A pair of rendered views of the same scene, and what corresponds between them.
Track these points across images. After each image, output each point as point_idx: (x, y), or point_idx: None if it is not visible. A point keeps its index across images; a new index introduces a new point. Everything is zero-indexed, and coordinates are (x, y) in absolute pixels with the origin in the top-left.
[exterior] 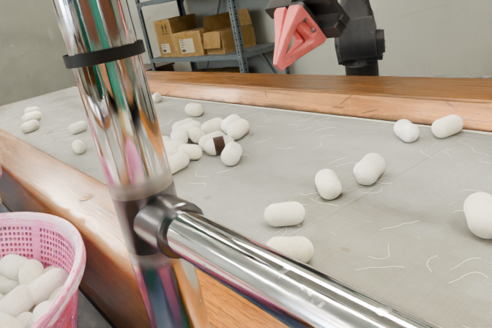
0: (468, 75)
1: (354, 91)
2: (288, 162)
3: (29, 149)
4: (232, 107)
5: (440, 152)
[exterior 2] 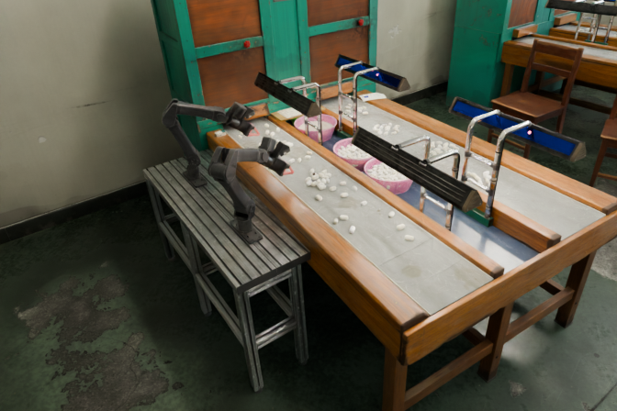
0: (195, 234)
1: (275, 179)
2: (301, 170)
3: (366, 183)
4: (305, 201)
5: None
